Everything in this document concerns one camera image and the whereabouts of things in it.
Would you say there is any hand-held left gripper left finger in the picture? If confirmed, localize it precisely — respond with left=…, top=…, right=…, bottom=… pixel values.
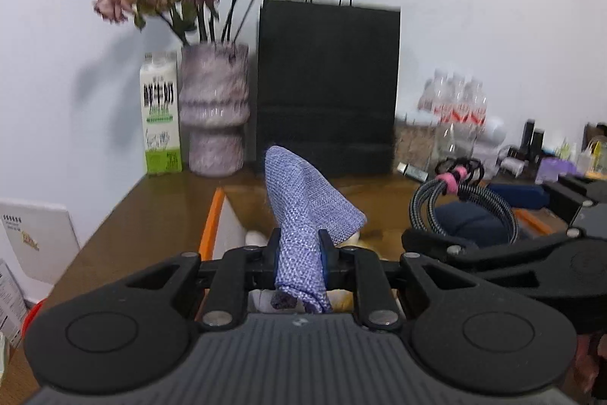
left=124, top=229, right=284, bottom=331

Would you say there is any purple mottled vase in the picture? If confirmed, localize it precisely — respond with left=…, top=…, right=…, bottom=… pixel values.
left=179, top=43, right=251, bottom=177

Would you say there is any clear jar of wooden pegs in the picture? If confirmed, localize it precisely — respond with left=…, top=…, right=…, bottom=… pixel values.
left=393, top=113, right=439, bottom=173

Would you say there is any white flat carton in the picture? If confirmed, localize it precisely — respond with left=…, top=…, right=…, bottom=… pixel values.
left=0, top=199, right=81, bottom=304

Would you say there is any navy zip case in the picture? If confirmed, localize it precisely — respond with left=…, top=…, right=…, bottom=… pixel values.
left=432, top=202, right=519, bottom=247

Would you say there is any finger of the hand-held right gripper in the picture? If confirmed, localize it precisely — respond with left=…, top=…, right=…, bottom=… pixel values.
left=401, top=227, right=578, bottom=292
left=487, top=175, right=607, bottom=240

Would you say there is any braided black grey cable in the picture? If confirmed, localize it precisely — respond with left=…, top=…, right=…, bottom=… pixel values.
left=398, top=157, right=519, bottom=244

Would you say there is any blue woven cloth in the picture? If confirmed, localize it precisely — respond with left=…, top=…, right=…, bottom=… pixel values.
left=263, top=145, right=367, bottom=315

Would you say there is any clear drinking glass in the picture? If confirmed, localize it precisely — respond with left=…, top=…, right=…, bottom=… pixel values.
left=434, top=123, right=475, bottom=164

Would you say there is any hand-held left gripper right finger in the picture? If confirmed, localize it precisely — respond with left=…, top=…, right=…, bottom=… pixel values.
left=318, top=229, right=479, bottom=333

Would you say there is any black paper bag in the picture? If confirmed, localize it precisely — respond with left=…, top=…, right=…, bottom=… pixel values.
left=256, top=0, right=401, bottom=178

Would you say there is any white green milk carton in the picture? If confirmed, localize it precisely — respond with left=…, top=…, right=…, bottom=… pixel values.
left=139, top=51, right=183, bottom=175

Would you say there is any white label packet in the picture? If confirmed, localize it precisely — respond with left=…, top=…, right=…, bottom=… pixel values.
left=0, top=258, right=27, bottom=349

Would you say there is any yellow white plush toy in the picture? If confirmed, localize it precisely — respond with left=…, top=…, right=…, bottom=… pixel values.
left=244, top=229, right=404, bottom=315

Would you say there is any red printed cardboard box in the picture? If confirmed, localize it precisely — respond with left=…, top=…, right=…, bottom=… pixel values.
left=197, top=188, right=560, bottom=320

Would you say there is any wooden desk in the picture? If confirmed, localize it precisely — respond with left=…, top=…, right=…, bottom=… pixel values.
left=0, top=168, right=607, bottom=405

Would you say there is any purple box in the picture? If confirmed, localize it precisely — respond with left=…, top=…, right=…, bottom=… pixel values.
left=541, top=156, right=577, bottom=178

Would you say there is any pink label water bottle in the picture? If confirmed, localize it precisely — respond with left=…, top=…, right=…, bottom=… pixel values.
left=462, top=77, right=489, bottom=126
left=441, top=72, right=469, bottom=125
left=417, top=73, right=449, bottom=123

